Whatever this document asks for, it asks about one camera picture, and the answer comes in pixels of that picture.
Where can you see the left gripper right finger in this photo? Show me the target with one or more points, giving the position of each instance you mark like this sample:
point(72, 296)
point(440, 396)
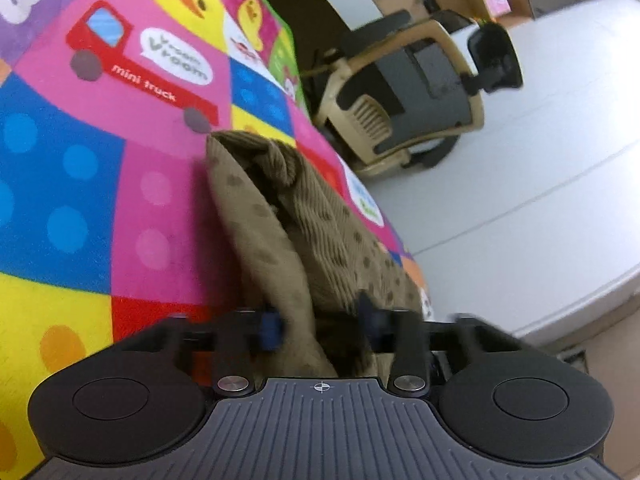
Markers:
point(401, 334)

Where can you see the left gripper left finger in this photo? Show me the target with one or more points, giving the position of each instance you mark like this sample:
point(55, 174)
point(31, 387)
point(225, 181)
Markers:
point(241, 338)

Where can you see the olive polka dot garment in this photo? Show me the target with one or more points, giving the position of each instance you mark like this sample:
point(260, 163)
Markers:
point(305, 254)

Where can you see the beige mesh office chair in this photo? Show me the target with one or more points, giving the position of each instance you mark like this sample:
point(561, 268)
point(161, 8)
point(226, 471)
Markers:
point(399, 93)

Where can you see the colourful cartoon play mat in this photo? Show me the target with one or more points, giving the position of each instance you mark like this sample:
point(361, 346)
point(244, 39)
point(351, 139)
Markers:
point(107, 224)

